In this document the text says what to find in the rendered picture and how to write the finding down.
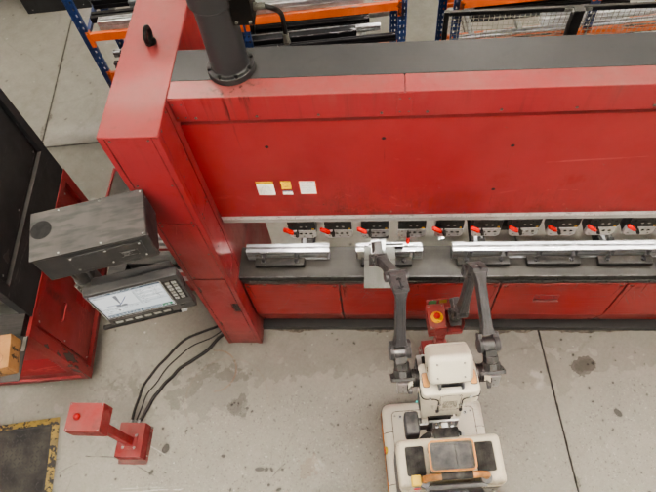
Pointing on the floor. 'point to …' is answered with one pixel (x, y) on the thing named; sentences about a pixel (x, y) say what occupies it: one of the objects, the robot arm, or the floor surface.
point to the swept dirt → (495, 330)
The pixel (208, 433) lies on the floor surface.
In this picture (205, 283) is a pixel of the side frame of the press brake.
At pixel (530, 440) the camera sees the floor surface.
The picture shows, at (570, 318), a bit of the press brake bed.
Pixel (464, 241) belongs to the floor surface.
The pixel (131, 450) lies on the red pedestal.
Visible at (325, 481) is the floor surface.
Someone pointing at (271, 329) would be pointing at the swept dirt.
